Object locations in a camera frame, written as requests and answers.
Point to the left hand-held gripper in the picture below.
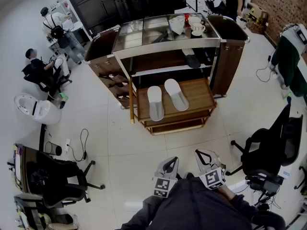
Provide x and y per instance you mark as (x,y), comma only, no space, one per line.
(161,187)

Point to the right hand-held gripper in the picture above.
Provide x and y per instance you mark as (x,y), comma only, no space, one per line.
(213,177)

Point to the wooden shoe rack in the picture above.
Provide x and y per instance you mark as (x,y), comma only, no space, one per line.
(196,92)

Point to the white slipper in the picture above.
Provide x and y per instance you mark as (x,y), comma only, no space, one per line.
(175,92)
(155,99)

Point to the dark grey slipper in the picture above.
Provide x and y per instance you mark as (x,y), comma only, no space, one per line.
(192,60)

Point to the wooden housekeeping cart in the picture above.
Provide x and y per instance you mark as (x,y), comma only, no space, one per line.
(165,45)

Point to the person's right forearm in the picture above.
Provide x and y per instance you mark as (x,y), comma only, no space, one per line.
(230,193)

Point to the person's black shoe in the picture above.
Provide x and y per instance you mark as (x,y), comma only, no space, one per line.
(189,175)

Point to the person's dark clothing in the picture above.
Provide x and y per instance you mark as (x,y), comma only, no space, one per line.
(192,207)

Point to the black office chair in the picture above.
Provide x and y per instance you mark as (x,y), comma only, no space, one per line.
(60,178)
(45,80)
(263,150)

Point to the black electronic box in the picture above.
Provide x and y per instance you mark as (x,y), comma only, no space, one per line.
(266,182)

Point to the white power strip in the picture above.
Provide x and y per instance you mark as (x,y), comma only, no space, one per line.
(67,145)

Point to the dark green cloth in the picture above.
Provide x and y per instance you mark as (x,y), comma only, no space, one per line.
(287,63)

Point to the green plastic item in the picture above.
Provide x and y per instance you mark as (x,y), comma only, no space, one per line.
(62,98)

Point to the black folded item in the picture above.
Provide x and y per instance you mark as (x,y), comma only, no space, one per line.
(163,37)

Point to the black metal bar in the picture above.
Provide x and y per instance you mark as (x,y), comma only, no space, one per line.
(42,138)

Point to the white striped cup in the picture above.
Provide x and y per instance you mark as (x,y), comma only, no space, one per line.
(197,28)

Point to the white toilet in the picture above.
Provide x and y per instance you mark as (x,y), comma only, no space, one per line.
(45,111)

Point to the white pitcher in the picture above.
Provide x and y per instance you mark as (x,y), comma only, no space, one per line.
(177,25)

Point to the white plain cup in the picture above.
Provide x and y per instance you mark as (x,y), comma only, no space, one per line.
(193,20)

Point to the red small item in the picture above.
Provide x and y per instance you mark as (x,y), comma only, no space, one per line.
(187,15)

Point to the dark wooden desk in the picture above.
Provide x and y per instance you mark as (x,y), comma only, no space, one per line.
(25,162)

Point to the cardboard box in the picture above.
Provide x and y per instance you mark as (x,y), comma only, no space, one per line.
(257,17)

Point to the large black screen panel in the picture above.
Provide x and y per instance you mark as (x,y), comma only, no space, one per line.
(108,6)

